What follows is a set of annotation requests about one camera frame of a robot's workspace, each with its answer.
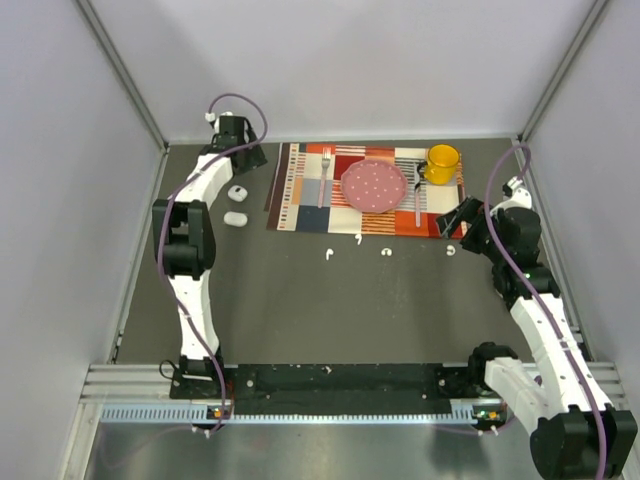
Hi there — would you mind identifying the pink handled fork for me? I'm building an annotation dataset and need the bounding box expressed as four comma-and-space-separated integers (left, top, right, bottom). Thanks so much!
317, 147, 332, 208

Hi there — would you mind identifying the yellow mug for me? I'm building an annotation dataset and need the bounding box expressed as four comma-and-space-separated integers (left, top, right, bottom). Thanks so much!
417, 144, 461, 185

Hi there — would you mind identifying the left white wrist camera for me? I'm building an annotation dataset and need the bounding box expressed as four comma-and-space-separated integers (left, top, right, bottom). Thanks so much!
204, 111, 233, 123

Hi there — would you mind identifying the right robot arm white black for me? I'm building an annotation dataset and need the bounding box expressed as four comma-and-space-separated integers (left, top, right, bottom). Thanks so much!
436, 197, 638, 479

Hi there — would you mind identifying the closed white earbud case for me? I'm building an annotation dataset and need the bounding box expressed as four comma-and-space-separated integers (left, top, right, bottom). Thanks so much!
223, 211, 248, 228

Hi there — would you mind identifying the patchwork colourful placemat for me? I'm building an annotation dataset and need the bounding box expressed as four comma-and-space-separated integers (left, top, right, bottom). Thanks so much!
267, 143, 465, 238

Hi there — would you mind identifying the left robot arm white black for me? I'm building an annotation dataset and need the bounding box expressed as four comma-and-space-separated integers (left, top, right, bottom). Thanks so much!
152, 112, 267, 400

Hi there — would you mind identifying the pink dotted plate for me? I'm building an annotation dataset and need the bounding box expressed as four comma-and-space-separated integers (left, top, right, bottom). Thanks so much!
340, 160, 408, 214

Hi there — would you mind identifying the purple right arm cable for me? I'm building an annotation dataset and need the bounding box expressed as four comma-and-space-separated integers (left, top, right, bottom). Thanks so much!
439, 144, 614, 480

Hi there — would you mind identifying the grey slotted cable duct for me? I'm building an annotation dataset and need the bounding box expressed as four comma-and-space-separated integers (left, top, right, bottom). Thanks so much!
100, 399, 504, 426

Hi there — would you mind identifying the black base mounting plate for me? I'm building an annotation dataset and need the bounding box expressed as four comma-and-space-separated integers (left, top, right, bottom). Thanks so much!
162, 363, 497, 414

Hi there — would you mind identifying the white charging case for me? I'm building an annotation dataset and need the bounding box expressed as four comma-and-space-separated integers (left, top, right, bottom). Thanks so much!
227, 185, 248, 203

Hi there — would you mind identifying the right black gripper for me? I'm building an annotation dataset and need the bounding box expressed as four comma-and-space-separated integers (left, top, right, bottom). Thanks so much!
435, 195, 508, 264

